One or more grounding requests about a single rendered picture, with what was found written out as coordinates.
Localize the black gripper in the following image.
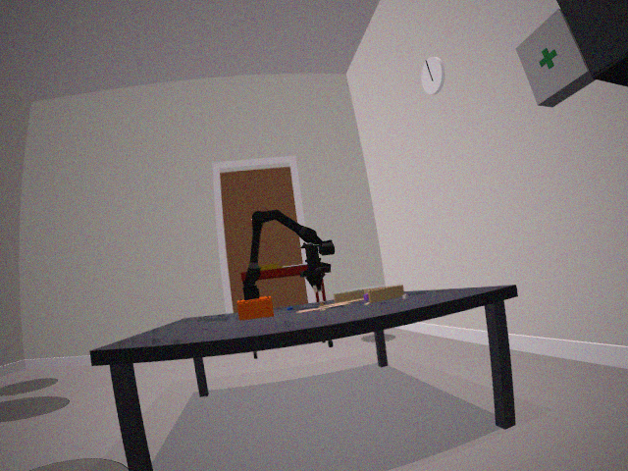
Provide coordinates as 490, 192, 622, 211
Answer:
300, 256, 331, 290

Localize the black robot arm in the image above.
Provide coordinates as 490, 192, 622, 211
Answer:
243, 209, 335, 300

